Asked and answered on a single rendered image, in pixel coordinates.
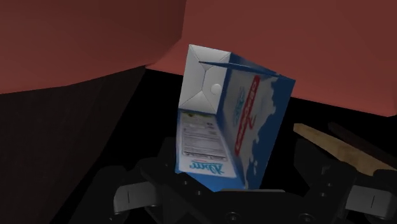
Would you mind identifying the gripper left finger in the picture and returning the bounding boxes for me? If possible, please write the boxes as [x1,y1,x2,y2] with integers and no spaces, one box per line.
[69,136,215,224]

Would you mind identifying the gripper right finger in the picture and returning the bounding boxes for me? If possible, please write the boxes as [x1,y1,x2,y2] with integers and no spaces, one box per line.
[293,139,397,224]

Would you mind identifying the blue and white milk carton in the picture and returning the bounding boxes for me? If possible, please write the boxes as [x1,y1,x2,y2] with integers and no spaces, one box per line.
[174,44,296,193]

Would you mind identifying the tan wooden stick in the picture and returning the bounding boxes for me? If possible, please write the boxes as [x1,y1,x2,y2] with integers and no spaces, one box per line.
[293,122,395,176]

